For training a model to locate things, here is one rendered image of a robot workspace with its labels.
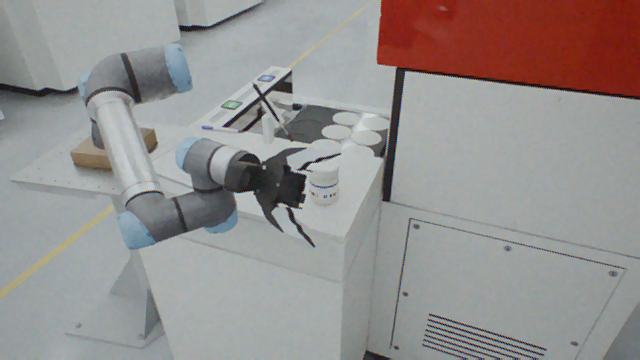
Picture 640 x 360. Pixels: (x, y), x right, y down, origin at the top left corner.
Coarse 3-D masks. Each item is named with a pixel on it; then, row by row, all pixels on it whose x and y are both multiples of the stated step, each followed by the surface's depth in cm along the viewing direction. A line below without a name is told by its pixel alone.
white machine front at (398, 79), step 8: (400, 72) 104; (400, 80) 105; (400, 88) 106; (392, 96) 108; (400, 96) 107; (392, 104) 109; (400, 104) 108; (392, 112) 110; (392, 120) 111; (392, 128) 113; (392, 136) 114; (392, 144) 115; (392, 152) 117; (392, 160) 118; (392, 168) 119; (384, 184) 123; (384, 192) 125; (384, 200) 126
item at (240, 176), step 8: (232, 168) 63; (240, 168) 63; (248, 168) 65; (256, 168) 70; (232, 176) 63; (240, 176) 63; (248, 176) 65; (232, 184) 63; (240, 184) 63; (248, 184) 66; (240, 192) 64
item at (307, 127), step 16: (304, 112) 157; (320, 112) 158; (336, 112) 157; (352, 112) 157; (288, 128) 147; (304, 128) 147; (320, 128) 147; (352, 128) 147; (352, 144) 138; (384, 144) 138
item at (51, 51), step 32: (0, 0) 336; (32, 0) 336; (64, 0) 360; (96, 0) 388; (128, 0) 421; (160, 0) 460; (0, 32) 355; (32, 32) 353; (64, 32) 365; (96, 32) 394; (128, 32) 429; (160, 32) 470; (0, 64) 377; (32, 64) 368; (64, 64) 371
